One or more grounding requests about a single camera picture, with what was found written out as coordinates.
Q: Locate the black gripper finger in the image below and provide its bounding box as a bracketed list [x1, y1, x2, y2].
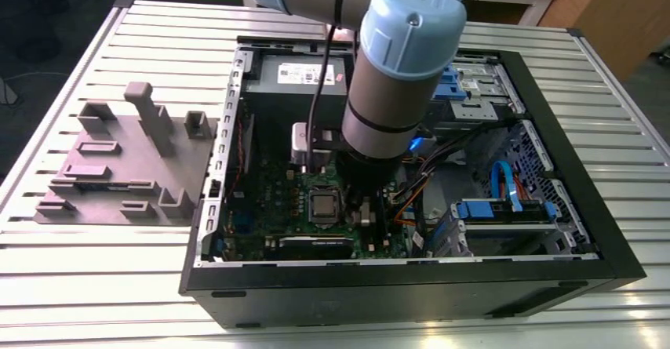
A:
[344, 199, 376, 228]

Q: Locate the black graphics card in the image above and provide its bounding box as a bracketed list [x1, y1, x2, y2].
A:
[270, 234, 356, 262]

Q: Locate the green motherboard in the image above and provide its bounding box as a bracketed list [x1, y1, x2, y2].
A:
[216, 156, 415, 262]

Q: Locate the black open PC case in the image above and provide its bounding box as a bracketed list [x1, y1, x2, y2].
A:
[179, 35, 649, 329]

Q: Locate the hard disk in blue carrier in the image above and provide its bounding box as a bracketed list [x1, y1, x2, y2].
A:
[450, 199, 559, 224]

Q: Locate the grey power supply unit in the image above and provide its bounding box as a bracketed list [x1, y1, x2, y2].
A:
[243, 54, 356, 158]

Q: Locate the small blue drive latch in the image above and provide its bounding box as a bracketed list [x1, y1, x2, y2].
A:
[431, 83, 468, 101]

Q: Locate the grey metal drive cage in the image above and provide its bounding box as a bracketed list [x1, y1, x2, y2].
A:
[423, 53, 527, 142]

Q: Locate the grey metal disk bay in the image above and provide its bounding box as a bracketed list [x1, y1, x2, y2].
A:
[428, 199, 598, 258]

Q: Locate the large blue drive latch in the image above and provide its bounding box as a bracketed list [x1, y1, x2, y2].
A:
[439, 64, 463, 86]

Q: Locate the grey plastic parts rack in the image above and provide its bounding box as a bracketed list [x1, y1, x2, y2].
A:
[32, 82, 222, 227]

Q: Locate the wooden cabinet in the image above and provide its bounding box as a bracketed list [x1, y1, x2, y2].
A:
[538, 0, 670, 83]

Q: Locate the orange wire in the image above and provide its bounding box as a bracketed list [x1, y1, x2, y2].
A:
[391, 180, 435, 228]

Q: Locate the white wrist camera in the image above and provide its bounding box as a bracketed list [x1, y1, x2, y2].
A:
[406, 135, 436, 155]

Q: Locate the grey wrist camera black bracket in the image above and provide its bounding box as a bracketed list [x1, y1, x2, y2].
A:
[290, 122, 344, 166]

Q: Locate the black sleeved wire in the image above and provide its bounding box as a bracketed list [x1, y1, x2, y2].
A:
[395, 123, 514, 199]

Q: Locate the black camera cable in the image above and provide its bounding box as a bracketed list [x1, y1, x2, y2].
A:
[306, 23, 339, 172]

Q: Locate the red black twisted wire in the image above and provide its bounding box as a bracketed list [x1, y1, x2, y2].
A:
[230, 119, 252, 201]

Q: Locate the blue flat wire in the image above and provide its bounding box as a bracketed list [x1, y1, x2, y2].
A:
[491, 161, 525, 213]

